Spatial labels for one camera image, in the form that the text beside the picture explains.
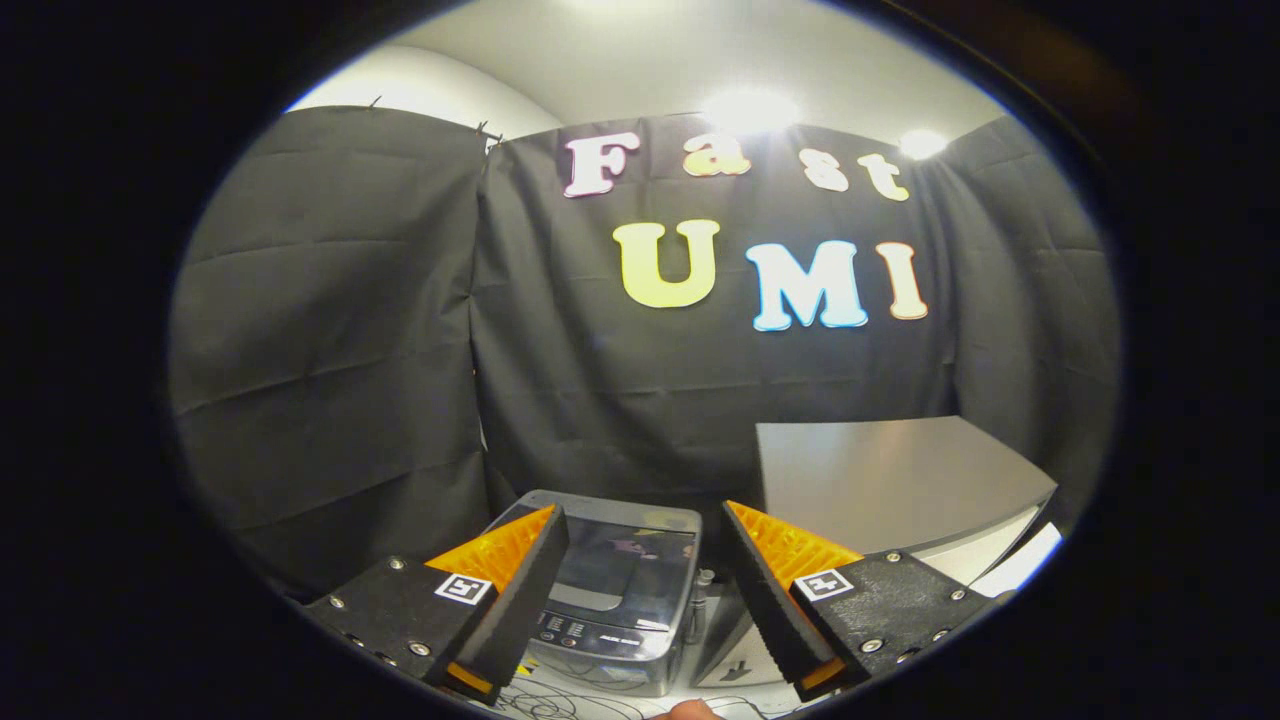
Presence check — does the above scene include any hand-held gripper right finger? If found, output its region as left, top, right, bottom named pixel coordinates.
left=722, top=499, right=1013, bottom=703

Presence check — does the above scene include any grey beige cabinet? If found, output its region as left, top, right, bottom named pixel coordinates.
left=690, top=415, right=1061, bottom=689

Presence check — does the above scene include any grey metal hose fitting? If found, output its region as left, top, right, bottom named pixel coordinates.
left=688, top=568, right=717, bottom=643

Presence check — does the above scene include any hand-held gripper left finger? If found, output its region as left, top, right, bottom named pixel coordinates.
left=303, top=504, right=570, bottom=705

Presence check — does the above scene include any grey washing machine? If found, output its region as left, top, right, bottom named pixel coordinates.
left=480, top=489, right=704, bottom=698

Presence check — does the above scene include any white paper sheet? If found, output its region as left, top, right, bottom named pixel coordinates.
left=968, top=522, right=1063, bottom=598

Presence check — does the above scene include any black backdrop cloth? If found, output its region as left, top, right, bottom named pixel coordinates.
left=168, top=105, right=1121, bottom=601

